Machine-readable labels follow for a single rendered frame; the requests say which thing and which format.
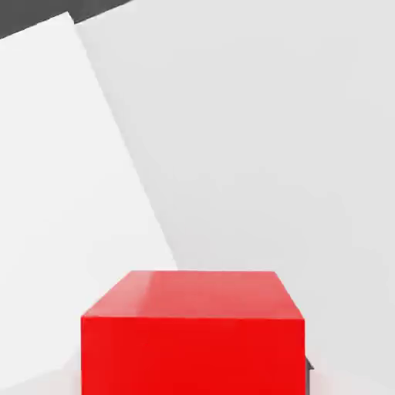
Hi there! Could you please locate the small red cube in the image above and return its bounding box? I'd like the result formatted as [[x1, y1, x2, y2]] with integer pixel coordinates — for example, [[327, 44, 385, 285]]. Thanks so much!
[[80, 270, 306, 395]]

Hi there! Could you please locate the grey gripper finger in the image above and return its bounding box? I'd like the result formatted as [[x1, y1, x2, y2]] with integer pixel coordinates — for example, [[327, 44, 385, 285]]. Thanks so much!
[[304, 355, 332, 395]]

